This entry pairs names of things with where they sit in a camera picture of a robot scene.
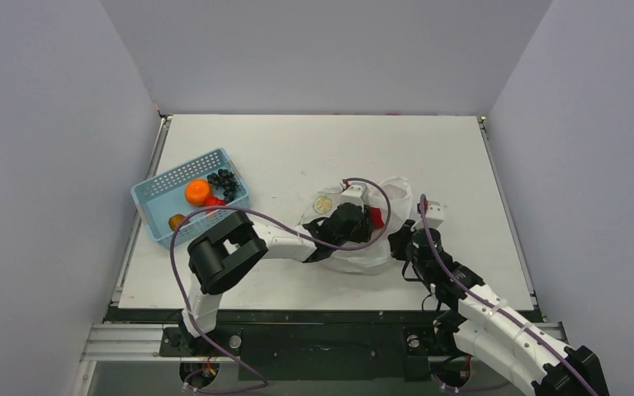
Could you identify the white plastic bag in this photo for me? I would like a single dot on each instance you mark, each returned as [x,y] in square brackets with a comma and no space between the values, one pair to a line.
[374,259]

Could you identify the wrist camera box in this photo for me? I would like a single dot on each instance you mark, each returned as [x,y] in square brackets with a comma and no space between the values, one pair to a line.
[432,211]
[355,193]

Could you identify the orange fake fruit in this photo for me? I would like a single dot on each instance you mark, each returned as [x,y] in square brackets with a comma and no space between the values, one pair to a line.
[197,191]

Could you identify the red fake apple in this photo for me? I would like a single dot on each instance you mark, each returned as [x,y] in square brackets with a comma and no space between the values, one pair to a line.
[376,218]

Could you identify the black fake grape bunch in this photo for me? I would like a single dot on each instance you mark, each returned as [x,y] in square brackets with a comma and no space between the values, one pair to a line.
[226,181]

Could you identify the brown fake kiwi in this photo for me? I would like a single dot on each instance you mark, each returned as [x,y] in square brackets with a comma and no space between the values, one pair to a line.
[177,221]

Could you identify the blue plastic basket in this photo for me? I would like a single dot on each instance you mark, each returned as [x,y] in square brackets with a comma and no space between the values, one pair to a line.
[164,195]

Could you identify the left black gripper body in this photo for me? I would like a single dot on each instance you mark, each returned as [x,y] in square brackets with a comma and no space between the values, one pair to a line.
[360,233]

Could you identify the aluminium frame rail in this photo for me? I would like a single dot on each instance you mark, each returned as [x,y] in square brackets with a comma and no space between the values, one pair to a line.
[125,343]

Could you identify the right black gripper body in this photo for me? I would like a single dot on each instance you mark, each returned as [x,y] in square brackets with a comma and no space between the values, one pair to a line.
[404,243]

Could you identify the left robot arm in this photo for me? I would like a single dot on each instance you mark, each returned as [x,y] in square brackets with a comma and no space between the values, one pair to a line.
[222,256]

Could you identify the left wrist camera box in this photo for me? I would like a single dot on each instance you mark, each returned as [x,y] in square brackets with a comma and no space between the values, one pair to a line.
[355,193]

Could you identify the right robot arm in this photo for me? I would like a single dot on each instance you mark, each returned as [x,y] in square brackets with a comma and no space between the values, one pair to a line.
[481,324]

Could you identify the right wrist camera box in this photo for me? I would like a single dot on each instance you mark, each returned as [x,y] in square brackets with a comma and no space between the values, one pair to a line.
[432,211]

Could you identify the red fake fruit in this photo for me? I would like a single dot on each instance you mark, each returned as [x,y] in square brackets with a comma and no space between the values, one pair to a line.
[210,203]

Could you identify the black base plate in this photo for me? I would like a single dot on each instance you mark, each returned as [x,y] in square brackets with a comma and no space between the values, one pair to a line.
[337,345]

